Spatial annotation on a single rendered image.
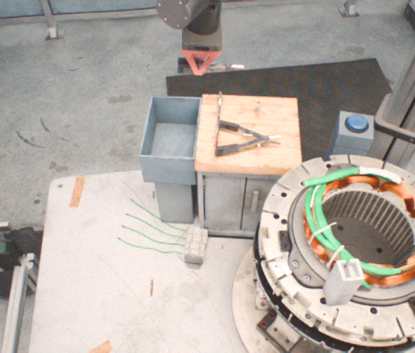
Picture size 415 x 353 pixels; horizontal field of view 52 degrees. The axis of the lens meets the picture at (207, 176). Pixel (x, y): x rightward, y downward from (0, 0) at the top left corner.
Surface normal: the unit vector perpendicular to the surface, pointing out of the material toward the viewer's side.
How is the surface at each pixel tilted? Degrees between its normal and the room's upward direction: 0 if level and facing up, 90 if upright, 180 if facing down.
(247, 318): 0
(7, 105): 0
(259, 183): 90
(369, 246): 0
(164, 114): 90
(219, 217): 90
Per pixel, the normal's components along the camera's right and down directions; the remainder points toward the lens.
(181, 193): -0.07, 0.80
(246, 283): 0.00, -0.60
